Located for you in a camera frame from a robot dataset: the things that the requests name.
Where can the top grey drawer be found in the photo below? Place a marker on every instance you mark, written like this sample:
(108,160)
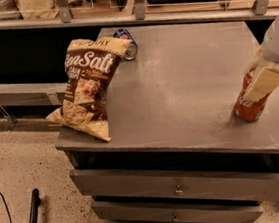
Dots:
(177,184)

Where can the red coke can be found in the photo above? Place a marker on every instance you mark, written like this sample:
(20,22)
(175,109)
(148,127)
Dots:
(245,109)

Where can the grey bench ledge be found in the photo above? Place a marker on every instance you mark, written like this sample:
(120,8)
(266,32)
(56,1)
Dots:
(32,94)

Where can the black pole on floor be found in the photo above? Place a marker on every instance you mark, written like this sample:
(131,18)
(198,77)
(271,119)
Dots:
(35,202)

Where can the grey metal railing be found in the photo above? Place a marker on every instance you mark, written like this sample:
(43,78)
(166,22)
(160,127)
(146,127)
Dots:
(16,14)

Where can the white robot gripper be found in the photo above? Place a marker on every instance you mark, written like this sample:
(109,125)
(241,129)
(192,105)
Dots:
(267,79)

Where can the grey drawer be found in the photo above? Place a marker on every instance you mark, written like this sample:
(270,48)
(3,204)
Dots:
(175,213)
(177,184)

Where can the brown sea salt chips bag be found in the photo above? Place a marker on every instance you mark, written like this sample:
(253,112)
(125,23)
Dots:
(90,66)

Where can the grey drawer cabinet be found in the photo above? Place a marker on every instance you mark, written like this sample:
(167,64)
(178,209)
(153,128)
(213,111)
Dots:
(171,108)

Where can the middle grey drawer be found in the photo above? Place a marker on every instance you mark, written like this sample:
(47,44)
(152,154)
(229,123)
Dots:
(175,213)

